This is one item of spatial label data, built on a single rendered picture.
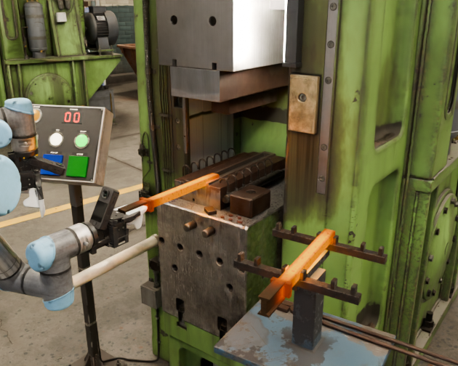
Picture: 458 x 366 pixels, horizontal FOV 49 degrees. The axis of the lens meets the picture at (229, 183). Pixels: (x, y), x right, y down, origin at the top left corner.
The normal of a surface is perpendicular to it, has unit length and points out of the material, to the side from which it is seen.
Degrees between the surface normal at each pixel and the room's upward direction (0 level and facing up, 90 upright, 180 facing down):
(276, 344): 0
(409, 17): 90
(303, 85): 90
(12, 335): 0
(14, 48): 90
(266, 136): 90
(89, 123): 60
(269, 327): 0
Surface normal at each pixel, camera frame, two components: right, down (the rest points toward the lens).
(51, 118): -0.17, -0.18
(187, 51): -0.59, 0.28
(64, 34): 0.57, 0.09
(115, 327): 0.00, -0.94
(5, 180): 0.98, 0.00
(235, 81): 0.80, 0.20
